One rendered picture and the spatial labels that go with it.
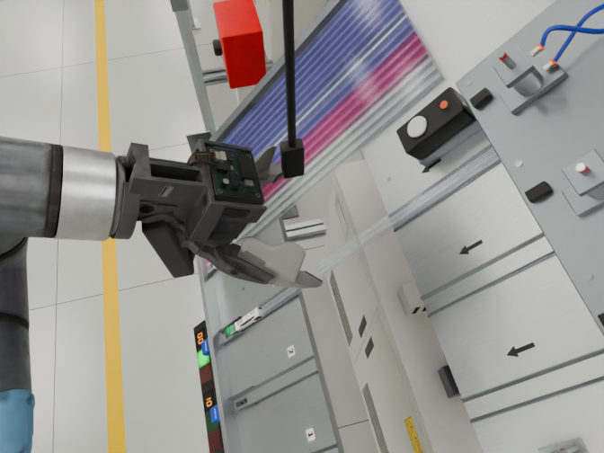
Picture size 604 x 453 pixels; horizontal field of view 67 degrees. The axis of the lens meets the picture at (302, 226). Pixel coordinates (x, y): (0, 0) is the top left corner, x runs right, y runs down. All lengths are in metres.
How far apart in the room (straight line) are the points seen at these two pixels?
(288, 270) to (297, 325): 0.23
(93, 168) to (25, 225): 0.06
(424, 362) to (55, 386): 1.17
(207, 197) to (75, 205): 0.10
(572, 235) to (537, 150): 0.08
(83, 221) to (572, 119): 0.40
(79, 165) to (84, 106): 1.91
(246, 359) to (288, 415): 0.12
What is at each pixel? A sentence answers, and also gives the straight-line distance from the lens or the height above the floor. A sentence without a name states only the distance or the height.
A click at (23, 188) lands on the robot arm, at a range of 0.38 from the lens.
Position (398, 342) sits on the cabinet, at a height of 0.62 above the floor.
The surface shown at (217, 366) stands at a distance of 0.78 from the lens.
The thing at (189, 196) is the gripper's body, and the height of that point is 1.16.
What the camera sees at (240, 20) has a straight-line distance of 1.21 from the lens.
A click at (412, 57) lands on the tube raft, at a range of 0.62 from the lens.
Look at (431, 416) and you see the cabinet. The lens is 0.89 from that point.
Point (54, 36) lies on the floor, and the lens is 2.73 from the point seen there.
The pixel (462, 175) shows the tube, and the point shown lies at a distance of 0.52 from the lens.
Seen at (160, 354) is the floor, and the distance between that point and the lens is 1.59.
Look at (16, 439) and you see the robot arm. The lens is 0.41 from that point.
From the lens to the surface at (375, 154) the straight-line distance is 0.61.
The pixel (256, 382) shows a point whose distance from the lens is 0.73.
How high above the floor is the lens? 1.48
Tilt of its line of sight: 60 degrees down
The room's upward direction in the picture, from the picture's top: straight up
